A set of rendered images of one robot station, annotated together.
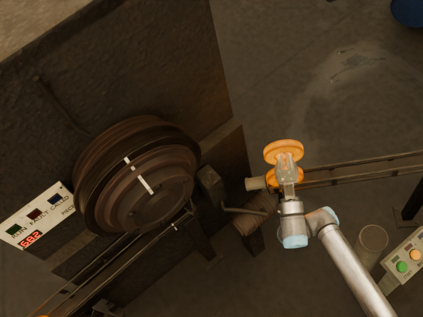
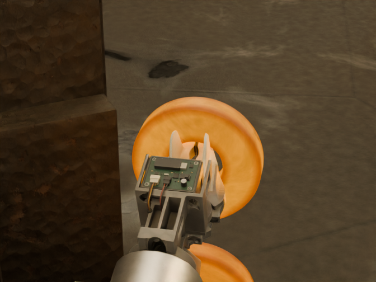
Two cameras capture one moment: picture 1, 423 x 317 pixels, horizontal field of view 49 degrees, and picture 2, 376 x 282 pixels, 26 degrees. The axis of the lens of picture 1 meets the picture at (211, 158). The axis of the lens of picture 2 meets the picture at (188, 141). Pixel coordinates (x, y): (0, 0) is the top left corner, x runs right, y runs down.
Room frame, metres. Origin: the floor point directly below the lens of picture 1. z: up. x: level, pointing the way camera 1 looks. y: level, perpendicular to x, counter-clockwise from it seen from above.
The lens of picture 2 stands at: (-0.05, -0.23, 1.40)
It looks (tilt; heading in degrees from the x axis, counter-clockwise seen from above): 29 degrees down; 358
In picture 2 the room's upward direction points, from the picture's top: straight up
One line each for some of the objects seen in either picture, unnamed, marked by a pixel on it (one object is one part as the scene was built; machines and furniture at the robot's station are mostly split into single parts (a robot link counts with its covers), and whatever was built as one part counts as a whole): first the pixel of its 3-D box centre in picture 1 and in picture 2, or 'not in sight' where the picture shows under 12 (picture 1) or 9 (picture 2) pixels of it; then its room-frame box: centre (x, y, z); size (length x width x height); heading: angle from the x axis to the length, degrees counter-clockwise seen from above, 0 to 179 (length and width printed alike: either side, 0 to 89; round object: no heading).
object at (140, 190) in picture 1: (157, 201); not in sight; (0.67, 0.22, 1.11); 0.28 x 0.06 x 0.28; 111
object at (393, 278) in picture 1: (400, 271); not in sight; (0.32, -0.64, 0.31); 0.24 x 0.16 x 0.62; 111
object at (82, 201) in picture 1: (141, 181); not in sight; (0.76, 0.26, 1.11); 0.47 x 0.06 x 0.47; 111
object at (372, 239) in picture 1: (365, 253); not in sight; (0.45, -0.55, 0.26); 0.12 x 0.12 x 0.52
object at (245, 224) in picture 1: (256, 227); not in sight; (0.75, -0.10, 0.27); 0.22 x 0.13 x 0.53; 111
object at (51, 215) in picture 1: (40, 217); not in sight; (0.74, 0.61, 1.15); 0.26 x 0.02 x 0.18; 111
